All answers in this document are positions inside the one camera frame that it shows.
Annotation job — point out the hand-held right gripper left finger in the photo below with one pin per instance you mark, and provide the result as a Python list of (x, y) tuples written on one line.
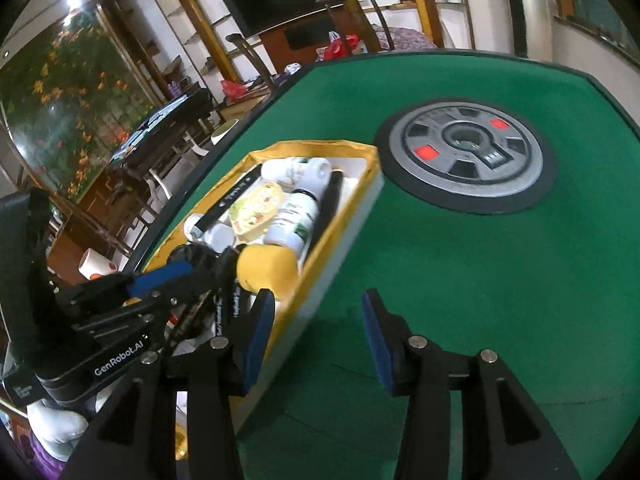
[(257, 345)]

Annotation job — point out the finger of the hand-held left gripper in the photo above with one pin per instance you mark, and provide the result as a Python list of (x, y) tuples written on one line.
[(225, 280), (160, 275)]

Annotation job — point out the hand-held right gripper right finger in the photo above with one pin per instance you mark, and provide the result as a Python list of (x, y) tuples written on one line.
[(377, 350)]

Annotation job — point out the yellow cylinder container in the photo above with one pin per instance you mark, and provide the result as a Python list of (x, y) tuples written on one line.
[(270, 270)]

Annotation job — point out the yellow cartoon plastic case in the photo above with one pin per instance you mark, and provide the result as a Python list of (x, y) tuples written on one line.
[(255, 210)]

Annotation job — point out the black marker with purple cap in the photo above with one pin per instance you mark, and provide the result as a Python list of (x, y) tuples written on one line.
[(232, 199)]

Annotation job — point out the white bottle with green label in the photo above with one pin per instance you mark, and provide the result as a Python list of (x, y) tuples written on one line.
[(295, 220)]

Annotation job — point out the yellow cardboard box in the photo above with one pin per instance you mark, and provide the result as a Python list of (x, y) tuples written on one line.
[(340, 240)]

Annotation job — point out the large white plastic bottle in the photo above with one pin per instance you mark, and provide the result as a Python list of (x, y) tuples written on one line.
[(295, 170)]

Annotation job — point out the person's left hand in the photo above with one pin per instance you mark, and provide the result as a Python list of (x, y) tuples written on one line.
[(55, 427)]

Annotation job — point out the white cup with orange print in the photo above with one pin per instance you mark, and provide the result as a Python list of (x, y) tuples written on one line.
[(92, 262)]

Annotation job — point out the white round container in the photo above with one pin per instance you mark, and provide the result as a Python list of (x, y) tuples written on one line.
[(225, 131)]

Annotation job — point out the dark mahjong table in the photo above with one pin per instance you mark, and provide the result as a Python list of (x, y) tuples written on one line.
[(175, 110)]

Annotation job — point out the red plastic bag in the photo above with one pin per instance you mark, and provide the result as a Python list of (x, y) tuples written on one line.
[(340, 49), (234, 89)]

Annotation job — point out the round grey table control panel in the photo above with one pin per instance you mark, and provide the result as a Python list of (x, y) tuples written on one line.
[(520, 170)]

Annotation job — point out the dark wooden chair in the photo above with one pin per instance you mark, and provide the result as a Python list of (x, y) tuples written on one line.
[(235, 38), (348, 20)]

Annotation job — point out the purple patterned cloth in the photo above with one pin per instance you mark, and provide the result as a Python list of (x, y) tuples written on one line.
[(407, 37)]

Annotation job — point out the floral wall mural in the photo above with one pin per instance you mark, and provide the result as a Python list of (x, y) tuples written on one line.
[(65, 110)]

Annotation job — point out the wooden wall shelf unit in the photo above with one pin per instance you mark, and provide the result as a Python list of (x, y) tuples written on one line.
[(424, 5)]

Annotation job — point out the round wall column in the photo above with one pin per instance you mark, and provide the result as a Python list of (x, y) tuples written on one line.
[(532, 5)]

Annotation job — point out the window with wooden frame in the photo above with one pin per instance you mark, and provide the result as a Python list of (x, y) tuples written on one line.
[(595, 0)]

